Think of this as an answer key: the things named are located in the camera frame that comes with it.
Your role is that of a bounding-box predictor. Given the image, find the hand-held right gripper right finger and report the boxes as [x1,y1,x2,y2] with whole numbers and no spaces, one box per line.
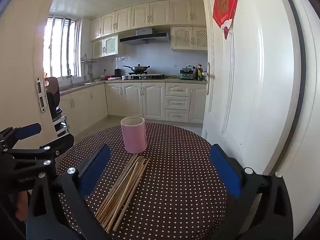
[209,144,294,240]

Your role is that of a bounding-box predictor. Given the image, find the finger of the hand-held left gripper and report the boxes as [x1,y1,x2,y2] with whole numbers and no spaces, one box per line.
[4,133,75,167]
[0,123,42,154]

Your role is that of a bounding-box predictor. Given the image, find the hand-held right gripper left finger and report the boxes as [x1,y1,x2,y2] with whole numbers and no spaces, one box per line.
[26,144,112,240]

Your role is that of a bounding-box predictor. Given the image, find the pile of wooden chopsticks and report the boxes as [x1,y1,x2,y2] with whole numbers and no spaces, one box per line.
[94,154,150,233]

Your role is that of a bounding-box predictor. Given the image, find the pink utensil holder cup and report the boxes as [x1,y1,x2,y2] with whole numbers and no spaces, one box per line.
[121,116,147,154]

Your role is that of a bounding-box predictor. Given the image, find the metal stool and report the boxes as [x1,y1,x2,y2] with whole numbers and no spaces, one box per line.
[51,115,69,138]

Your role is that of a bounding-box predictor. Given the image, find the metal door strike plate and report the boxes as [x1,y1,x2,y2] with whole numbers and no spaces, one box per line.
[36,77,48,114]

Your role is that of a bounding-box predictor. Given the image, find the black rice cooker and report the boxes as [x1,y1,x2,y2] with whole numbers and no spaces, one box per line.
[44,76,61,120]

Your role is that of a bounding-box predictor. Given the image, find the brown polka-dot tablecloth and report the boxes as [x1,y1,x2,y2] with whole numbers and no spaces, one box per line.
[56,122,228,240]

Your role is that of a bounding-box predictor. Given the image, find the cream cabinet drawer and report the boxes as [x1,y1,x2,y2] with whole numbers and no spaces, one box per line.
[165,83,191,97]
[165,96,191,110]
[165,109,190,123]

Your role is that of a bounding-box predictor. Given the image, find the cream lower kitchen cabinets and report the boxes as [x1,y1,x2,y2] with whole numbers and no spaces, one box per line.
[60,82,207,133]

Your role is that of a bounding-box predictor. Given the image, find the barred kitchen window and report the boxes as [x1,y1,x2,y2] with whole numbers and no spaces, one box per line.
[44,15,82,79]

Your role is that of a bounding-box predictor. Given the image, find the white panel door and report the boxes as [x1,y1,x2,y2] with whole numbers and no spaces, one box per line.
[200,0,302,178]

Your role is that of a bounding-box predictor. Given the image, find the green electric cooker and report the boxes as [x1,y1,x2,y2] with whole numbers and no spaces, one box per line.
[179,66,196,80]

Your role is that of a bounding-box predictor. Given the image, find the cream lattice door cabinet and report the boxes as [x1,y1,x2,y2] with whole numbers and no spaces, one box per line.
[92,34,118,58]
[171,26,208,50]

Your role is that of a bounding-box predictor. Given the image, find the black gas stove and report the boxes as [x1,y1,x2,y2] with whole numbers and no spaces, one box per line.
[125,73,167,80]

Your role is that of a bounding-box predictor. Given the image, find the dark wok with lid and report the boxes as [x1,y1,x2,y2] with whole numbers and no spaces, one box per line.
[122,64,150,74]

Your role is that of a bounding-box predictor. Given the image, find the black range hood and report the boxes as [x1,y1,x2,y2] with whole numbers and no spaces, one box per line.
[119,27,171,46]

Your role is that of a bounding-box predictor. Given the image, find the red door poster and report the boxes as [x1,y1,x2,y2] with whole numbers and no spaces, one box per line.
[212,0,241,40]

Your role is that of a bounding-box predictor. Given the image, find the hanging utensil rail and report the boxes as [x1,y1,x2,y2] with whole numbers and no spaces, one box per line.
[80,54,97,79]

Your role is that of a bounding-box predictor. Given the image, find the silver door handle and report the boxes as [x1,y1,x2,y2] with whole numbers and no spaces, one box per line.
[202,62,215,95]

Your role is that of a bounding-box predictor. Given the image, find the cream upper wall cabinets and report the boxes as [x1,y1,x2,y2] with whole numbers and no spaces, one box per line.
[89,0,207,40]

